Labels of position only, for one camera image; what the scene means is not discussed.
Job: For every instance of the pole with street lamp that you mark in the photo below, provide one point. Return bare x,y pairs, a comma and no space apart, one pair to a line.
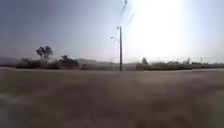
120,50

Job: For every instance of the grey asphalt road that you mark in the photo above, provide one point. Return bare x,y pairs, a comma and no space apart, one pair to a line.
110,100

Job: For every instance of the row of distant trees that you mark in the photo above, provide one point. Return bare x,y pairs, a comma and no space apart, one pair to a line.
166,65

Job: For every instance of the distant hill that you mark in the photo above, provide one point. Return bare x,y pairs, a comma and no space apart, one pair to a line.
95,62

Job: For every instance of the tall dark tree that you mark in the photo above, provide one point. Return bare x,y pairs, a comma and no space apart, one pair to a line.
44,52

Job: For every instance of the dark bushes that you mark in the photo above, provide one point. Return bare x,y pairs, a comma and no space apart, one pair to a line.
66,63

